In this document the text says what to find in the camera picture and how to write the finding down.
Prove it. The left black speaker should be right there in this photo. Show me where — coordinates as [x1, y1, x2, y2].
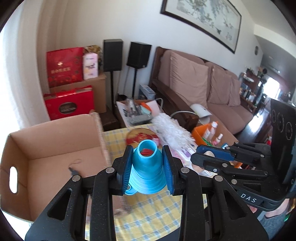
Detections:
[103, 39, 123, 113]

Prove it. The blue collapsible funnel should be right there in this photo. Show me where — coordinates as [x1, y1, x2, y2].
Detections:
[125, 140, 167, 195]

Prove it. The black clip in box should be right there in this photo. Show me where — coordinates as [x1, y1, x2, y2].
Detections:
[68, 167, 80, 176]

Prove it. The box of clutter behind table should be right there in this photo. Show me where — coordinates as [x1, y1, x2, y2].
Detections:
[115, 98, 164, 128]

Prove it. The white fluffy duster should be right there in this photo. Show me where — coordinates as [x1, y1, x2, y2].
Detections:
[152, 113, 196, 150]

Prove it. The black speaker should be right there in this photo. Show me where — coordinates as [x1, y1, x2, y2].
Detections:
[126, 42, 152, 98]
[103, 39, 123, 113]

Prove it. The red gift box lower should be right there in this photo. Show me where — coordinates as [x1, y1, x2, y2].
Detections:
[44, 85, 95, 121]

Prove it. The dark wooden shelf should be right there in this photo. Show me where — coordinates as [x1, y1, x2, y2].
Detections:
[240, 68, 263, 115]

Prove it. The white lamp device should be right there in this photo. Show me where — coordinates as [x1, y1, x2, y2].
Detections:
[190, 103, 212, 118]

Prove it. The clear bottle white cap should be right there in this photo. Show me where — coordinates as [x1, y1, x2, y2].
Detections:
[203, 121, 218, 142]

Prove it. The white curtain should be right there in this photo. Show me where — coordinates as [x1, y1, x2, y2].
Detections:
[1, 1, 68, 130]

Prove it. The red gift bag upper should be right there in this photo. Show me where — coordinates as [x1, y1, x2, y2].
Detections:
[46, 47, 84, 88]

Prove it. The yellow plaid tablecloth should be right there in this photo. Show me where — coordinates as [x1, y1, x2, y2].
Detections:
[84, 123, 209, 241]

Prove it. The right hand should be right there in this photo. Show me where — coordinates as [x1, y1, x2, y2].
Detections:
[257, 199, 290, 221]

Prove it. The framed ink painting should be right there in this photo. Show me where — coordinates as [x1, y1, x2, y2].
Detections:
[161, 0, 242, 53]

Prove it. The orange cardboard box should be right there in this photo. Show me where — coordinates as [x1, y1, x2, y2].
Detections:
[191, 121, 241, 168]

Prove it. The round red cookie tin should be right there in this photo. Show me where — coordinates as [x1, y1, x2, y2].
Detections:
[125, 128, 159, 148]

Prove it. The purple wet wipes pack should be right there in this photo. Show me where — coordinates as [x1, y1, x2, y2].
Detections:
[147, 123, 206, 176]

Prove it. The small pink bottle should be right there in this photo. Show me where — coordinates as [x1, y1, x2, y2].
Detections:
[212, 133, 223, 146]

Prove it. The large open cardboard box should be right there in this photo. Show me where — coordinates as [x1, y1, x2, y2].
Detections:
[1, 113, 110, 221]

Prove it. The blue white packet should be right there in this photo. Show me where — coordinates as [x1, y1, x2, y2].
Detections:
[221, 143, 229, 149]

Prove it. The brown cardboard box background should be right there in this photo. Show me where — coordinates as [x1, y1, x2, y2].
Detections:
[49, 72, 106, 113]

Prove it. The brown sofa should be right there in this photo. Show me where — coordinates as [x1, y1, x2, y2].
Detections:
[149, 47, 253, 135]

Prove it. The right black speaker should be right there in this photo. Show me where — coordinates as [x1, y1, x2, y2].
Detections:
[126, 42, 152, 98]

